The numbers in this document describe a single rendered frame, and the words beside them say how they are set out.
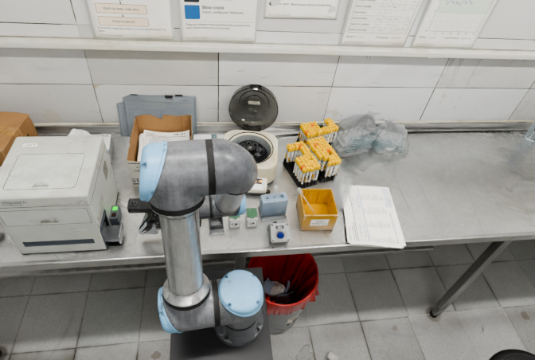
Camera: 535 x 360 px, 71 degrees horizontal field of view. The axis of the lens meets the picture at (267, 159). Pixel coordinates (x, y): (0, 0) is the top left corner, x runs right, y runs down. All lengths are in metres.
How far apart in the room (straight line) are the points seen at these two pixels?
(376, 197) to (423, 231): 0.23
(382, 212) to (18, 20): 1.56
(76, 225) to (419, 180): 1.41
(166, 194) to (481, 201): 1.49
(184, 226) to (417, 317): 1.89
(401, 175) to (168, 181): 1.31
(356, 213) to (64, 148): 1.10
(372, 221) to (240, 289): 0.74
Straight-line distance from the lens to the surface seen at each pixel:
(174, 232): 0.83
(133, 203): 1.31
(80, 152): 1.38
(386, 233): 1.57
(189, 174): 0.73
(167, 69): 1.67
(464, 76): 2.06
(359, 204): 1.63
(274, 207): 1.46
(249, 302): 1.01
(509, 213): 1.96
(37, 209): 1.34
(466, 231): 1.77
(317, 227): 1.49
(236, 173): 0.74
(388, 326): 2.42
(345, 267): 2.50
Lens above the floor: 2.08
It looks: 44 degrees down
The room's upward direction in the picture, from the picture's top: 8 degrees clockwise
